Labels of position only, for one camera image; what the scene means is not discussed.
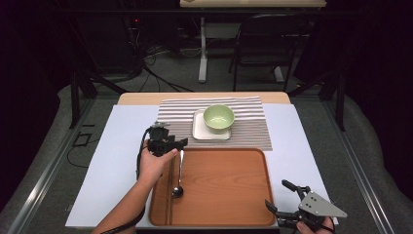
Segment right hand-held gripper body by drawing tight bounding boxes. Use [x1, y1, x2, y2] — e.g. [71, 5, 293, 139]
[277, 186, 348, 233]

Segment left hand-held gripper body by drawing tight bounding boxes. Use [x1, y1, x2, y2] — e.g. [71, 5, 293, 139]
[146, 120, 179, 158]

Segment metal spoon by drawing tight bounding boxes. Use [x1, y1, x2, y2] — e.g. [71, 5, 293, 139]
[171, 149, 185, 200]

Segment light green bowl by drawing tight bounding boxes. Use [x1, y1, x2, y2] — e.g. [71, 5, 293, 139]
[203, 103, 236, 135]

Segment brown wooden tray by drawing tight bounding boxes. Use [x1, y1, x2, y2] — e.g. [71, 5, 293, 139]
[148, 147, 278, 228]

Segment person's right hand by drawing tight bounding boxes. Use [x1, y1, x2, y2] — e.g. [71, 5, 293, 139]
[295, 216, 336, 234]

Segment person's left hand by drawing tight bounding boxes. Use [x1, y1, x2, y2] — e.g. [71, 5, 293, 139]
[137, 139, 179, 188]

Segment white square plate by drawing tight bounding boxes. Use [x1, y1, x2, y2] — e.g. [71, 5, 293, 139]
[192, 108, 233, 141]

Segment white paper sheet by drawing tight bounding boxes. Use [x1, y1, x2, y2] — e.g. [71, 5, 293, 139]
[64, 103, 339, 229]

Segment striped placemat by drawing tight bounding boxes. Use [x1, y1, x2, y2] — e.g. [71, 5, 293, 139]
[151, 96, 274, 154]

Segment black metal stand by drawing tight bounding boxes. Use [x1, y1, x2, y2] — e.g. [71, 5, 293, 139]
[68, 68, 129, 130]
[286, 68, 348, 133]

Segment white-legged desk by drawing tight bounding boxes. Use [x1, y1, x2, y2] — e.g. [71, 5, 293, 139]
[178, 0, 327, 84]

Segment dark device with red light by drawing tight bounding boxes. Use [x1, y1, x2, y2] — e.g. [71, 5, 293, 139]
[129, 17, 143, 33]

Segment black folding chair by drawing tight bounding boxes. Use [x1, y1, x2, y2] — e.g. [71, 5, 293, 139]
[227, 13, 310, 93]

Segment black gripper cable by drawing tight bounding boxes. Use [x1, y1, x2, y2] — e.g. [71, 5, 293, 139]
[99, 127, 153, 234]

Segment aluminium floor rail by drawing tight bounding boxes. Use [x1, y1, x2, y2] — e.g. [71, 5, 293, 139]
[323, 97, 395, 234]
[6, 97, 95, 234]

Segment bundle of floor cables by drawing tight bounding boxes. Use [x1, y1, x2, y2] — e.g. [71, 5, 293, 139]
[129, 30, 197, 94]

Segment thin black floor cable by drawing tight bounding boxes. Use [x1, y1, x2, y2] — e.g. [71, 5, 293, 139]
[66, 137, 100, 170]

